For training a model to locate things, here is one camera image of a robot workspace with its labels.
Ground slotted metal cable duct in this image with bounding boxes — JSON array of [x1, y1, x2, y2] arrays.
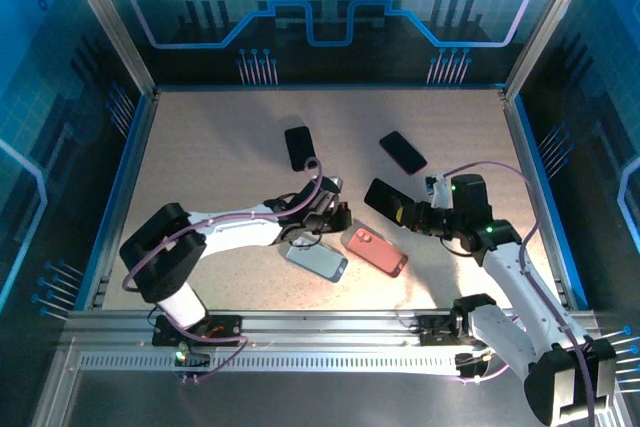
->
[[79, 354, 526, 374]]

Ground red phone case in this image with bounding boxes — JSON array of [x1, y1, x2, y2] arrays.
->
[[340, 227, 410, 279]]

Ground aluminium side rail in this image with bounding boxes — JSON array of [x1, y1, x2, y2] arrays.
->
[[82, 89, 162, 313], [501, 91, 576, 311]]

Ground thin aluminium cross rail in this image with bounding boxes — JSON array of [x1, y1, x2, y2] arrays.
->
[[154, 84, 506, 95]]

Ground wide aluminium mounting rail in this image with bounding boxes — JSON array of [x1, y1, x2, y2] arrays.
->
[[62, 309, 601, 348]]

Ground left arm orange wire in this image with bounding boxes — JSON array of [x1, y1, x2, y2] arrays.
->
[[196, 325, 227, 344]]

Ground steel sheet plate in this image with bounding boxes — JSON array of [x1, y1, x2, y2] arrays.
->
[[62, 371, 531, 427]]

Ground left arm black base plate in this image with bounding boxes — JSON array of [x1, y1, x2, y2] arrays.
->
[[151, 313, 245, 348]]

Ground blue-grey phone case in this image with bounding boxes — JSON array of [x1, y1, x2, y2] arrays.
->
[[285, 239, 350, 284]]

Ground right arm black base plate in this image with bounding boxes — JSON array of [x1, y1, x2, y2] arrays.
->
[[416, 313, 510, 348]]

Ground black smartphone with pink rim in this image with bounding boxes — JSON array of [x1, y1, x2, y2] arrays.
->
[[378, 130, 429, 177]]

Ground aluminium frame post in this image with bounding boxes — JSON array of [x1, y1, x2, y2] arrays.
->
[[53, 0, 162, 101], [501, 0, 604, 102]]

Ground black smartphone with blue rim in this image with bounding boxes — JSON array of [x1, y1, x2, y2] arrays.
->
[[284, 125, 320, 173]]

